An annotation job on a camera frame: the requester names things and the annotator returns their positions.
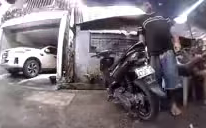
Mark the grey walled building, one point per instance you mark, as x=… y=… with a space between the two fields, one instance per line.
x=82 y=50

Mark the black motorcycle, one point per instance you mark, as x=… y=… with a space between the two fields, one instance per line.
x=131 y=78

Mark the person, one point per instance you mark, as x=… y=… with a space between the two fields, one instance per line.
x=156 y=36

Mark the wet grey concrete alley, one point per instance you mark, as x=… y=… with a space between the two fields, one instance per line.
x=57 y=110

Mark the white car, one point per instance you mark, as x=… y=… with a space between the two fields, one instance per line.
x=22 y=58

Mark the building with open garage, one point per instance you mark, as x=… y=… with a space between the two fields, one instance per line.
x=31 y=18

